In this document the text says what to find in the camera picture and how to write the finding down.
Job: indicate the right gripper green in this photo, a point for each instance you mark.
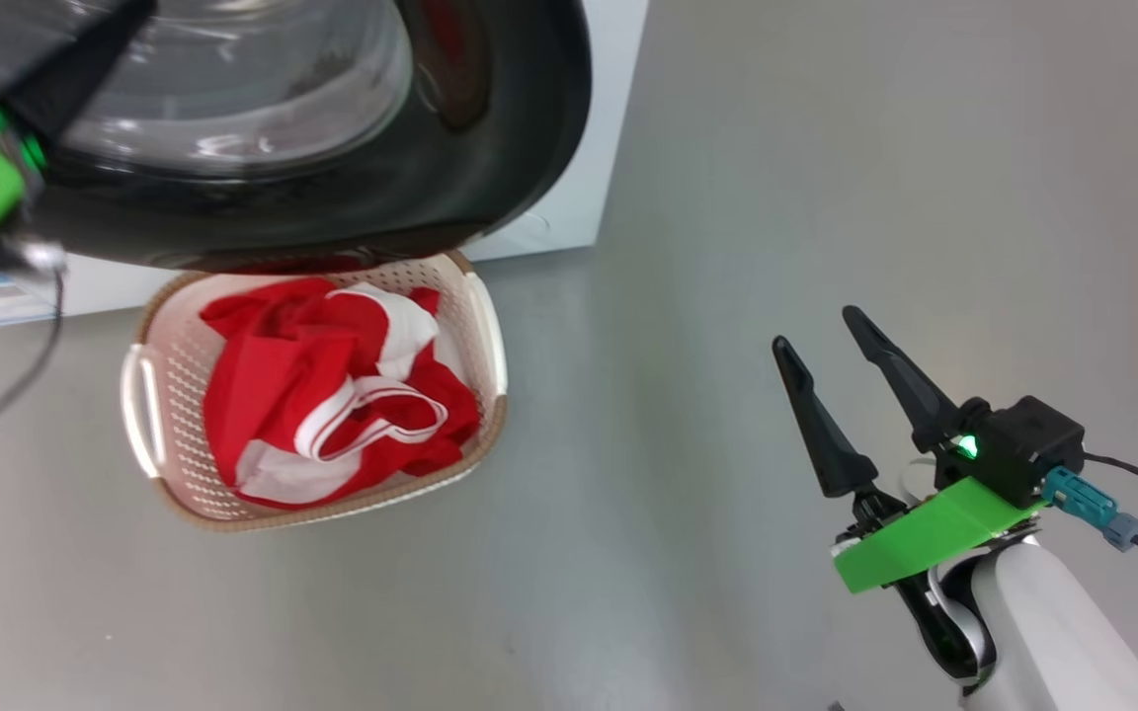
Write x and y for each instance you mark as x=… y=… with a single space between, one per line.
x=925 y=538

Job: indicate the red and white garment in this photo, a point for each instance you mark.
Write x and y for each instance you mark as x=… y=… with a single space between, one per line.
x=273 y=395

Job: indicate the washing machine door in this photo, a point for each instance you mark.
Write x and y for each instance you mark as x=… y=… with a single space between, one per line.
x=431 y=188

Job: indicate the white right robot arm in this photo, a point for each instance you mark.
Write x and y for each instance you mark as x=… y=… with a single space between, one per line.
x=1063 y=632

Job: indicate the cream perforated laundry basket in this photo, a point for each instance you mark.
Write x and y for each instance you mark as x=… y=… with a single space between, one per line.
x=184 y=336

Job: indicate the white front-load washing machine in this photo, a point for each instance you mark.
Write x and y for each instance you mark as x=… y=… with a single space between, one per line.
x=609 y=99

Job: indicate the round white filter cover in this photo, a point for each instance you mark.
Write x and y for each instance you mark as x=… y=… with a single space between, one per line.
x=539 y=229

